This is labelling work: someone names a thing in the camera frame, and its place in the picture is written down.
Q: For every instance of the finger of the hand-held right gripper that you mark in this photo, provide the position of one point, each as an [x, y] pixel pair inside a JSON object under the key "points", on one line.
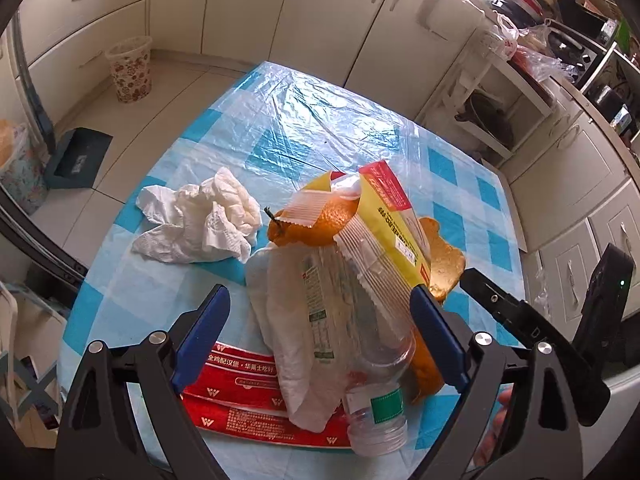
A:
{"points": [[520, 317]]}

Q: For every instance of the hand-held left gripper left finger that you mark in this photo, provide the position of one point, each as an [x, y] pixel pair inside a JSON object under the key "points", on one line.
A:
{"points": [[202, 327]]}

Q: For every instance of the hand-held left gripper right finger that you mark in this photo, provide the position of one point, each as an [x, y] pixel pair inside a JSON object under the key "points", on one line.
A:
{"points": [[437, 335]]}

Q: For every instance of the crushed clear plastic bottle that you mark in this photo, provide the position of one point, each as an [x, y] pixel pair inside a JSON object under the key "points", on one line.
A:
{"points": [[367, 360]]}

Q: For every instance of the person's right hand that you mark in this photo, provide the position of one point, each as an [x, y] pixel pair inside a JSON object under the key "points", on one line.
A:
{"points": [[504, 400]]}

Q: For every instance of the orange peel piece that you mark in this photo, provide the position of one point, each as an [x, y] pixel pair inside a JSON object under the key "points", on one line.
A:
{"points": [[425, 375], [445, 260]]}

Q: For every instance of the red paper wrapper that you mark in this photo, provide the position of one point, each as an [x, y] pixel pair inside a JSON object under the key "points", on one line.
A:
{"points": [[235, 390]]}

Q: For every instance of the white appliance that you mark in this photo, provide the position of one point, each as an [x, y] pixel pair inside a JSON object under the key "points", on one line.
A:
{"points": [[625, 392]]}

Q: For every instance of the clear ribbed plastic wrapper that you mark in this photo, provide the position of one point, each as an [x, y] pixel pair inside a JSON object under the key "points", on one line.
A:
{"points": [[365, 270]]}

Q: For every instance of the crumpled white paper towel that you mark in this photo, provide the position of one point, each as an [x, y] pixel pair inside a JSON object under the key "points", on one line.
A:
{"points": [[220, 210]]}

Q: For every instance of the cream drawer cabinet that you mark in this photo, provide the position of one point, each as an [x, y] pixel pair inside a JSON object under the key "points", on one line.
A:
{"points": [[575, 160]]}

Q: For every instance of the clear striped snack bag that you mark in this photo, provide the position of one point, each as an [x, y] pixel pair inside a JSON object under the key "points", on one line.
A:
{"points": [[310, 205]]}

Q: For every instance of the black frying pan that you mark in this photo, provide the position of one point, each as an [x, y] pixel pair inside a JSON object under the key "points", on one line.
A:
{"points": [[487, 120]]}

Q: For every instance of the floral storage container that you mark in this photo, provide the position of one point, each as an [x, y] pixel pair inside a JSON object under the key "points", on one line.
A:
{"points": [[22, 175]]}

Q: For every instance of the white shelf rack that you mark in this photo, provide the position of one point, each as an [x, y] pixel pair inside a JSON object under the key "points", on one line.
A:
{"points": [[500, 80]]}

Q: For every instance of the blue checked plastic tablecloth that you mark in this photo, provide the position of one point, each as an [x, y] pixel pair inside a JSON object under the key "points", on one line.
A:
{"points": [[310, 110]]}

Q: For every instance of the clear crumpled plastic bag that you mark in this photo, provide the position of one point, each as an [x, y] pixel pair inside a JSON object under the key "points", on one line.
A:
{"points": [[542, 60]]}

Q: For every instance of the black cooktop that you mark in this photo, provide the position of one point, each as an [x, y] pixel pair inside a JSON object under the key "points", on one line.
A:
{"points": [[572, 45]]}

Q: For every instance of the floral wastebasket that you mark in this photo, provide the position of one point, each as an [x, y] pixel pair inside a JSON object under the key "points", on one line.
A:
{"points": [[131, 72]]}

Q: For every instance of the white red-printed plastic bag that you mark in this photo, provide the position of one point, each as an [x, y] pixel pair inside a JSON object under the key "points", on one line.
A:
{"points": [[507, 37]]}

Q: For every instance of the white door-hung holder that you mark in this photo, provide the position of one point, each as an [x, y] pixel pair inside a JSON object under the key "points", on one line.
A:
{"points": [[435, 10]]}

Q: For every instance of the cream kitchen cabinet run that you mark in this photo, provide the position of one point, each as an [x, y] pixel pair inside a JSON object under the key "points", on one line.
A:
{"points": [[320, 10]]}

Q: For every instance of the black metal frame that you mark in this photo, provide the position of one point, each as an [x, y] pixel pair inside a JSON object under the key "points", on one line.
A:
{"points": [[50, 255]]}

